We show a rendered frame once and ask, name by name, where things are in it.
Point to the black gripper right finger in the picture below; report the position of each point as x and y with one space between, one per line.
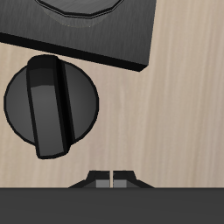
124 178

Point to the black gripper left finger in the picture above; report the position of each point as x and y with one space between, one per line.
99 178

